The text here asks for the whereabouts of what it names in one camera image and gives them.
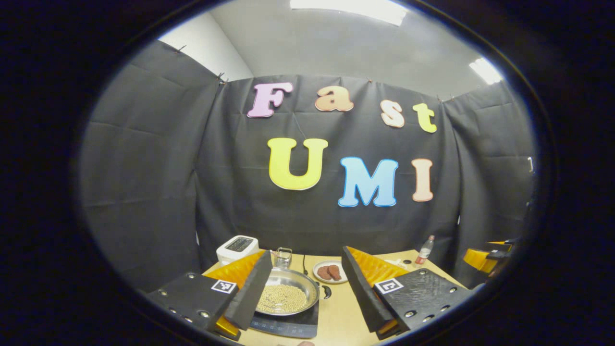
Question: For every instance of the ceiling light panel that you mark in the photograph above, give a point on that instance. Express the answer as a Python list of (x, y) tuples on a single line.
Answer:
[(486, 71), (350, 7)]

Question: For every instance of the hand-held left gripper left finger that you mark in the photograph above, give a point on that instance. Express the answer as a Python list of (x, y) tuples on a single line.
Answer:
[(250, 298)]

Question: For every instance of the pile of soybeans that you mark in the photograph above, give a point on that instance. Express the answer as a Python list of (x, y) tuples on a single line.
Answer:
[(283, 298)]

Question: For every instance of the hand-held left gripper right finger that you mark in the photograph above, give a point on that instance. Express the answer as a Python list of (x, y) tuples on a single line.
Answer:
[(362, 298)]

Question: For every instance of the red meat slice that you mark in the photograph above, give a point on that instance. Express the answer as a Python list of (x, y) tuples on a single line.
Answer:
[(335, 272), (324, 273)]

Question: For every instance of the clear water bottle red label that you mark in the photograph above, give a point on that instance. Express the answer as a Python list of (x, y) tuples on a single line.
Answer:
[(424, 252)]

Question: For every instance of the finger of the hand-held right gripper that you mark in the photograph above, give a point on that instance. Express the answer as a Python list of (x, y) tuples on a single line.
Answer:
[(480, 259), (502, 243)]

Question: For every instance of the white toaster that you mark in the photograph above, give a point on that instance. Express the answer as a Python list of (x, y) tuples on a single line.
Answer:
[(236, 250)]

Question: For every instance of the black induction cooktop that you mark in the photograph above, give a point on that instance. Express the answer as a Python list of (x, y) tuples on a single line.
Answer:
[(293, 326)]

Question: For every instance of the white oval plate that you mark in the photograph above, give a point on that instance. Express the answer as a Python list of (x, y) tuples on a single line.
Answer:
[(343, 275)]

